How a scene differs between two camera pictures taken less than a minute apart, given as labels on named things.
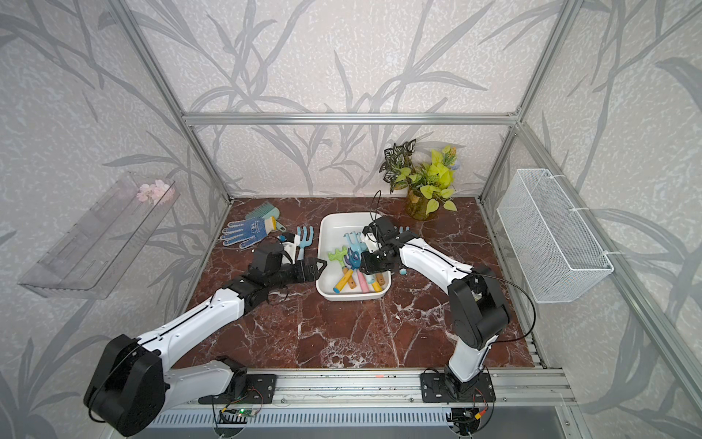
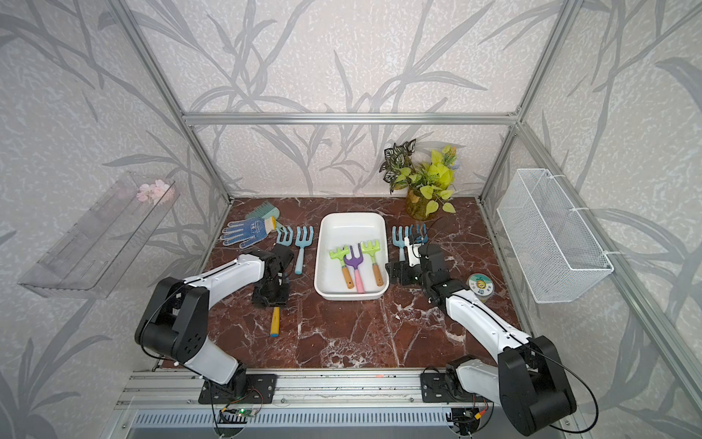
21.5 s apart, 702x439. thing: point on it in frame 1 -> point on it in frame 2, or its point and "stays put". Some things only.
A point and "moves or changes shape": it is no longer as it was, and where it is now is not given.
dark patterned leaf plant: x=397 y=158 stays put
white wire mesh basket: x=558 y=253 stays put
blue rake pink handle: x=363 y=282 -> x=276 y=322
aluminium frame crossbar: x=509 y=119 stays put
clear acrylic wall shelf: x=90 y=260 stays put
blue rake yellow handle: x=355 y=262 moves or changes shape
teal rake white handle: x=356 y=244 -> x=284 y=241
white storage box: x=333 y=229 stays put
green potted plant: x=430 y=185 stays put
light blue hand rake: x=304 y=241 stays put
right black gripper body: x=374 y=262 -> x=409 y=275
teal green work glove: x=264 y=211 stays put
